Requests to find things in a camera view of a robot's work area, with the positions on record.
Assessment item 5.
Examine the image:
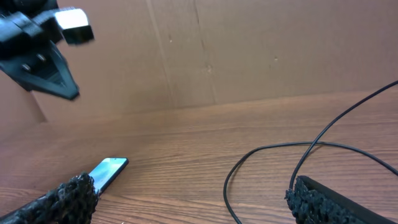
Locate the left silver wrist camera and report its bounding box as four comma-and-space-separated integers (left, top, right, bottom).
54, 8, 95, 45

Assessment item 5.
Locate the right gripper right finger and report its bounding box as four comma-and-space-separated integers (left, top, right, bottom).
285, 175, 396, 224

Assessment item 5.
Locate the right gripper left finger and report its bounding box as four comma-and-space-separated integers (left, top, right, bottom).
1, 172, 99, 224

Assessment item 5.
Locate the cardboard back panel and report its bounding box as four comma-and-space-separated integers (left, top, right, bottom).
1, 0, 397, 132

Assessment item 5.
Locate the black USB charging cable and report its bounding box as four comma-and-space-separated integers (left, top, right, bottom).
223, 80, 398, 224

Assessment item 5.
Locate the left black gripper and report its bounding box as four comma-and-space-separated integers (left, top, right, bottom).
1, 0, 80, 101

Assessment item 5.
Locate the blue Samsung Galaxy smartphone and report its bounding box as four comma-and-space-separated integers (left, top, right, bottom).
89, 157, 129, 195

